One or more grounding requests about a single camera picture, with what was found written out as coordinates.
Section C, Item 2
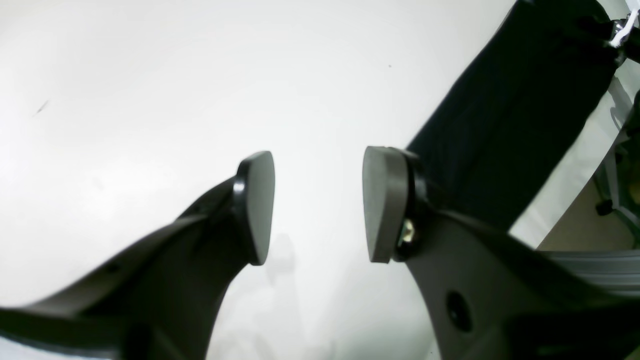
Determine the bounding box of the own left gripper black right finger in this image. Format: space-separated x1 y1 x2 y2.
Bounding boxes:
362 146 639 360

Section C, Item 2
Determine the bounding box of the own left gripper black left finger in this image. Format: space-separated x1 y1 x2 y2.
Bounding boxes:
0 151 275 360

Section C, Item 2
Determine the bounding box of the black T-shirt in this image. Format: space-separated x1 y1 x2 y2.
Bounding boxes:
407 0 618 231

